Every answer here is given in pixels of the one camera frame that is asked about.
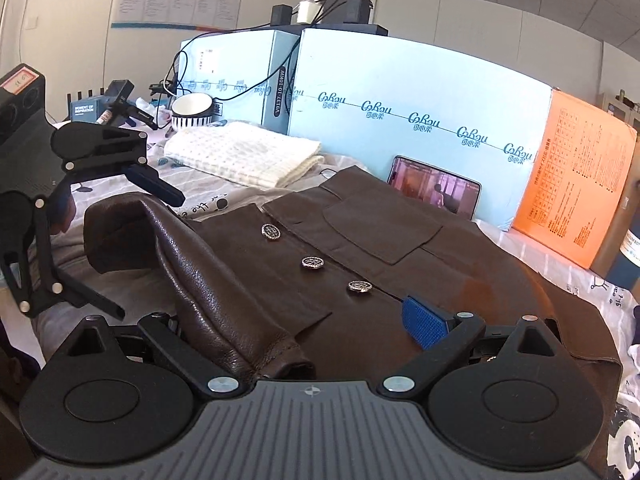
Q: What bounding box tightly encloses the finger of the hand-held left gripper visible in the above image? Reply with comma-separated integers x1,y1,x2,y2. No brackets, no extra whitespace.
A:
50,122,187,207
0,191,127,322

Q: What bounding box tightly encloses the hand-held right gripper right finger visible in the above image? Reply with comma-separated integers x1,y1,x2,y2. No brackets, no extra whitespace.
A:
377,295,558,402

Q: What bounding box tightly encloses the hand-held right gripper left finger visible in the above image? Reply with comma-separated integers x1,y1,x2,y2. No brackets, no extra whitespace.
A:
64,311,242,402

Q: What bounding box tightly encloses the brown leather jacket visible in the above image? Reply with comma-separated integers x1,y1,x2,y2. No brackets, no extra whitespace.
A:
82,165,623,466

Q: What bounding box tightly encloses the dark printed box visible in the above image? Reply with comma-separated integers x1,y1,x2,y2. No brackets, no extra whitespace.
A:
70,95,108,122

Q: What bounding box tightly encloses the white bowl with striped base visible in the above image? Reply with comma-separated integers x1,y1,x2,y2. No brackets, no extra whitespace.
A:
170,94,217,133

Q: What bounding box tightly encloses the black hand-held device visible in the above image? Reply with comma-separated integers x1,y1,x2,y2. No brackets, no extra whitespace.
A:
102,80,158,131

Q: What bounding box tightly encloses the white waffle towel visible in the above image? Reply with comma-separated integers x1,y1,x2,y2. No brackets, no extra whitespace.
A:
164,122,325,191

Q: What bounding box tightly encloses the smartphone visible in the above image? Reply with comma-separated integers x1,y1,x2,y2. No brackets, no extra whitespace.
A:
387,155,482,220

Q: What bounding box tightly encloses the small light blue cardboard box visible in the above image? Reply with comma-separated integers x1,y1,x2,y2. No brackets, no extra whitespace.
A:
177,29,303,136

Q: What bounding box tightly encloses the orange cardboard box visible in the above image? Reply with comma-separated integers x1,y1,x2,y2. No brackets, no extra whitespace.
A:
512,89,638,271

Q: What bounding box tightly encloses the large light blue cardboard box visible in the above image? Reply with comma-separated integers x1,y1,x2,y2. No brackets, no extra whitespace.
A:
287,27,553,233

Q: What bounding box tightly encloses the dark flat board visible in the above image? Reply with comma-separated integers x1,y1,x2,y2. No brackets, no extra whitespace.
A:
235,22,390,37

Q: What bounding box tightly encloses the black cable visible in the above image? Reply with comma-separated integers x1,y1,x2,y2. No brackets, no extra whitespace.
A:
172,0,368,106

